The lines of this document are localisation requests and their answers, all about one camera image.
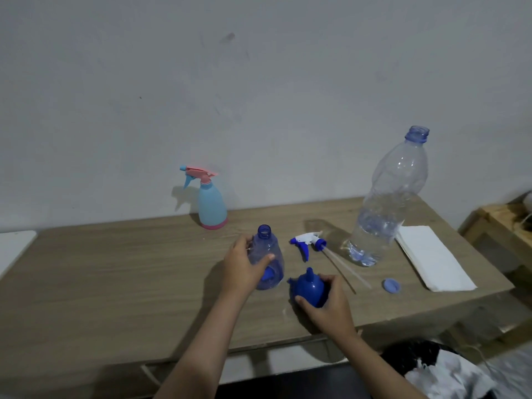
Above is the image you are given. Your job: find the person's left hand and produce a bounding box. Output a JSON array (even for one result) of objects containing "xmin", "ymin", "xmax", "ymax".
[{"xmin": 221, "ymin": 235, "xmax": 276, "ymax": 298}]

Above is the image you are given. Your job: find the person's right hand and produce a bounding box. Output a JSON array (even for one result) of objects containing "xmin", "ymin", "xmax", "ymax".
[{"xmin": 294, "ymin": 273, "xmax": 359, "ymax": 342}]

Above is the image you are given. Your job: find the clear blue spray bottle body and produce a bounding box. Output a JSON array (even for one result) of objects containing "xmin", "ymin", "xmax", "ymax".
[{"xmin": 248, "ymin": 224, "xmax": 286, "ymax": 291}]

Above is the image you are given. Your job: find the blue plastic funnel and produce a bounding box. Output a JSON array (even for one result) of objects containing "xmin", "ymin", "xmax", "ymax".
[{"xmin": 289, "ymin": 267, "xmax": 329, "ymax": 309}]

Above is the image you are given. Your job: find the person's right forearm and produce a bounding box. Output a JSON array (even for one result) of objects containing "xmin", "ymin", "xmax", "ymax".
[{"xmin": 322, "ymin": 329, "xmax": 429, "ymax": 399}]

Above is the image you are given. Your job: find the person's left forearm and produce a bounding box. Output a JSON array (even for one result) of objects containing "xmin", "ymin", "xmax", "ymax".
[{"xmin": 153, "ymin": 287, "xmax": 252, "ymax": 399}]

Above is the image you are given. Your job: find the white blue trigger sprayer head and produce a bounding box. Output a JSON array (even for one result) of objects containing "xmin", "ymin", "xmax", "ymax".
[{"xmin": 290, "ymin": 231, "xmax": 372, "ymax": 290}]

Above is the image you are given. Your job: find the light blue pink spray bottle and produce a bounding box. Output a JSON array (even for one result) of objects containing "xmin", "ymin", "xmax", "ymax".
[{"xmin": 180, "ymin": 165, "xmax": 229, "ymax": 231}]

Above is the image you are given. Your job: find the large clear plastic water bottle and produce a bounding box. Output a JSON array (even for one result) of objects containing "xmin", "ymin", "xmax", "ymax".
[{"xmin": 347, "ymin": 126, "xmax": 430, "ymax": 267}]

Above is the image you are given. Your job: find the white paper napkin stack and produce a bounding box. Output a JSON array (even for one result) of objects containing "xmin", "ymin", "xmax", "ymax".
[{"xmin": 394, "ymin": 225, "xmax": 479, "ymax": 293}]

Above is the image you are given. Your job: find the black and white cloth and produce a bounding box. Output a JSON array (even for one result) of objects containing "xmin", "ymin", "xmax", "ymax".
[{"xmin": 380, "ymin": 339, "xmax": 498, "ymax": 399}]

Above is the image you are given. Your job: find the wooden side table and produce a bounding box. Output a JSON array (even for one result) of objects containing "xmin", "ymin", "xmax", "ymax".
[{"xmin": 459, "ymin": 194, "xmax": 532, "ymax": 287}]

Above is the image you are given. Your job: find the white flat board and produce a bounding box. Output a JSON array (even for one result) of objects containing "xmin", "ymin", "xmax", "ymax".
[{"xmin": 0, "ymin": 230, "xmax": 38, "ymax": 281}]

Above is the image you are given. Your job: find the white cable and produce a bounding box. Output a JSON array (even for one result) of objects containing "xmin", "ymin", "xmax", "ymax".
[{"xmin": 456, "ymin": 344, "xmax": 499, "ymax": 379}]

